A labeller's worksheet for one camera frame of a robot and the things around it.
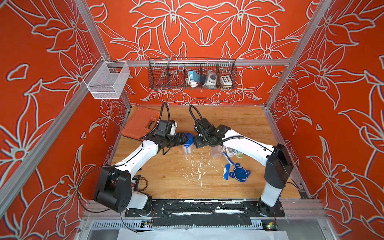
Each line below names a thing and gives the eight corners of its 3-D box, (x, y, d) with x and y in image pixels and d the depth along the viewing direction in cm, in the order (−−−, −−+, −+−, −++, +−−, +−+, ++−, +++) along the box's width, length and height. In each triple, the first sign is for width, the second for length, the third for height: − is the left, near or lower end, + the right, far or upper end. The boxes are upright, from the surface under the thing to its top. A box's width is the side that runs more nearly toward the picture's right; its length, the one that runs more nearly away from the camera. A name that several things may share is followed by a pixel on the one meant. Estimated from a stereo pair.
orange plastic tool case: (122, 139, 102) (119, 134, 97) (132, 111, 119) (129, 106, 114) (155, 139, 102) (153, 134, 97) (160, 111, 119) (159, 106, 114)
